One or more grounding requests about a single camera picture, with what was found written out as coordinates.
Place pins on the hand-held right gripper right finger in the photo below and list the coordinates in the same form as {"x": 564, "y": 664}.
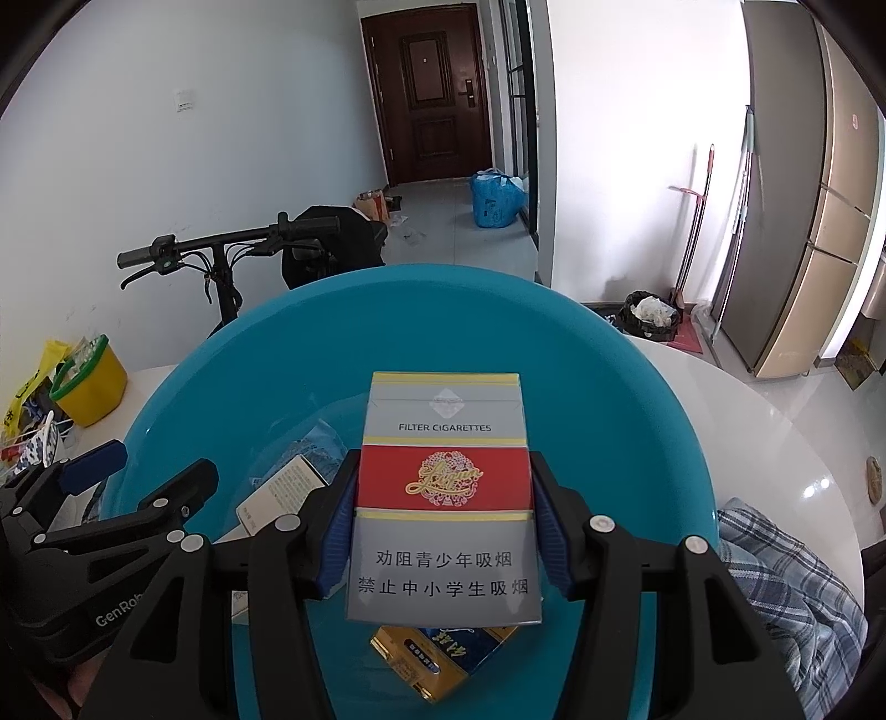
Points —
{"x": 550, "y": 540}

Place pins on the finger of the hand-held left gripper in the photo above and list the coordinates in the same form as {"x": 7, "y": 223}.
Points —
{"x": 93, "y": 467}
{"x": 173, "y": 502}

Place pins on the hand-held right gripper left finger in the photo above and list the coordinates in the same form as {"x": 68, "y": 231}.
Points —
{"x": 339, "y": 540}

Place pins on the white cardboard box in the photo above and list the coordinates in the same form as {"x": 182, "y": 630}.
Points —
{"x": 277, "y": 495}

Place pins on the light blue snack packet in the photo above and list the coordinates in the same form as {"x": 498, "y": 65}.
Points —
{"x": 315, "y": 450}

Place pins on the grey and red cigarette pack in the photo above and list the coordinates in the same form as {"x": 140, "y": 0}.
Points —
{"x": 443, "y": 484}

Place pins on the gold and blue cigarette pack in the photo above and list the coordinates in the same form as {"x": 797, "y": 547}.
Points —
{"x": 429, "y": 664}

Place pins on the blue plastic basin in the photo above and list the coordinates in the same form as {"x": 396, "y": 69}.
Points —
{"x": 277, "y": 346}

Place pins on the white desktop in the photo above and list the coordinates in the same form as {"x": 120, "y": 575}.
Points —
{"x": 761, "y": 443}

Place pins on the person's left hand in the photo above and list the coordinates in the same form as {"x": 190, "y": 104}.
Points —
{"x": 66, "y": 685}

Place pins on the blue floral bowl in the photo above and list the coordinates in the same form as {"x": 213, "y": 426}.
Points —
{"x": 41, "y": 450}

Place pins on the yellow container with green rim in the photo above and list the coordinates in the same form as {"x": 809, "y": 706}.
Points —
{"x": 90, "y": 388}

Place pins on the yellow plastic bag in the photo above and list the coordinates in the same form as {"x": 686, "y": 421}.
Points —
{"x": 31, "y": 394}

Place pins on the blue plaid cloth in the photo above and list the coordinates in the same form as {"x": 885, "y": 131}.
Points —
{"x": 782, "y": 595}

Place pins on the black bicycle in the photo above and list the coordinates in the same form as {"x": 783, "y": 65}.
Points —
{"x": 221, "y": 263}

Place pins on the black trash bin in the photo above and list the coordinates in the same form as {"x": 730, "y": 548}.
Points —
{"x": 649, "y": 317}

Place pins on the black cloth bag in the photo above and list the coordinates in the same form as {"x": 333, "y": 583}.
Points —
{"x": 339, "y": 242}

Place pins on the round woven coaster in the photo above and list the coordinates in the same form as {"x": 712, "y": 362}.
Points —
{"x": 877, "y": 479}

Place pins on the brown paper bag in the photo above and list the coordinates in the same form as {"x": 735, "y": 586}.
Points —
{"x": 372, "y": 205}

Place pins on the blue plastic bag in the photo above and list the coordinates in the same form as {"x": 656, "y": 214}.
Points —
{"x": 495, "y": 201}

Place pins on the patterned door mat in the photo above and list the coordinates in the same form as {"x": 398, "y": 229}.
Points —
{"x": 855, "y": 363}

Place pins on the white washbasin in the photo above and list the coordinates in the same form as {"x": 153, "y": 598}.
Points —
{"x": 875, "y": 291}

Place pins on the gold tall refrigerator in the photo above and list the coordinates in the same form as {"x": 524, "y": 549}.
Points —
{"x": 796, "y": 208}

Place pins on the black framed glass door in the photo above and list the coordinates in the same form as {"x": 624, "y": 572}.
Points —
{"x": 519, "y": 104}

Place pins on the dark brown entrance door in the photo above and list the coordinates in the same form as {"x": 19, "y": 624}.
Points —
{"x": 429, "y": 97}

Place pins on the white light switch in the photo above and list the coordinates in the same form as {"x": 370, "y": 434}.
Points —
{"x": 185, "y": 101}

